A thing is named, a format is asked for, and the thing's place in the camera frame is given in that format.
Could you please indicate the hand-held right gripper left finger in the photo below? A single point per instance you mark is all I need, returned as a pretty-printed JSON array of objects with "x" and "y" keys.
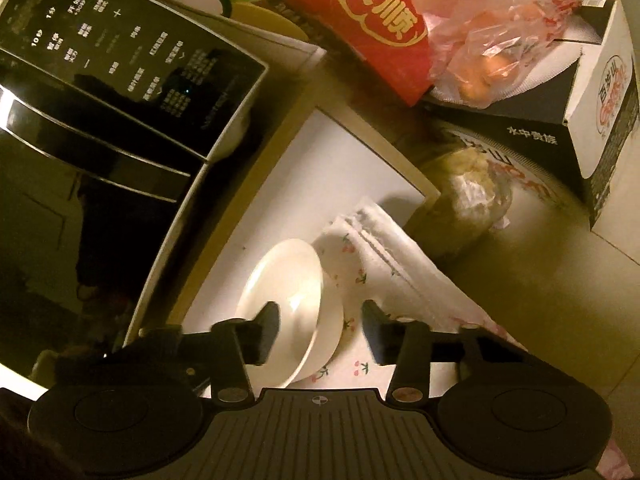
[{"x": 267, "y": 335}]

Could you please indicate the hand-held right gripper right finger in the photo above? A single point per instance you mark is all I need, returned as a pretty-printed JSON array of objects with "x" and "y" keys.
[{"x": 375, "y": 340}]

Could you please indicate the small cream bowl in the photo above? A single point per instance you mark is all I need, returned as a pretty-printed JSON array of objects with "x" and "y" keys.
[
  {"x": 330, "y": 320},
  {"x": 290, "y": 280}
]

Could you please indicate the cherry print tablecloth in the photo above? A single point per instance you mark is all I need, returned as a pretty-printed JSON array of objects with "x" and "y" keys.
[{"x": 400, "y": 260}]

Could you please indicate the wrapped food in plastic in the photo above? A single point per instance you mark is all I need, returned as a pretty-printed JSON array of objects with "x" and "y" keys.
[{"x": 460, "y": 185}]

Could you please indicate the white rectangular board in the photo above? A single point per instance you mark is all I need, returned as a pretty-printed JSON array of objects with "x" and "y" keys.
[{"x": 325, "y": 160}]

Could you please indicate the round printed container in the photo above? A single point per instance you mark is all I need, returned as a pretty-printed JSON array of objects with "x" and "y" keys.
[{"x": 540, "y": 180}]

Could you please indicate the black and white carton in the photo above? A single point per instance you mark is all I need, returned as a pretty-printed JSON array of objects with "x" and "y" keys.
[{"x": 590, "y": 160}]

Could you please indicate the black microwave oven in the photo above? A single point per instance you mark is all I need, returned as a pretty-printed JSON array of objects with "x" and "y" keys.
[{"x": 100, "y": 110}]

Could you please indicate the red gift box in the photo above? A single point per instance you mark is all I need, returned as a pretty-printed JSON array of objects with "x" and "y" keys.
[{"x": 360, "y": 35}]

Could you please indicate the yellow dish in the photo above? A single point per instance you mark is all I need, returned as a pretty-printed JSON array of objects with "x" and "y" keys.
[{"x": 270, "y": 22}]

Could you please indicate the clear plastic bag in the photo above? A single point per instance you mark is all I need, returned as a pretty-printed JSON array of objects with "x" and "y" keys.
[{"x": 500, "y": 10}]

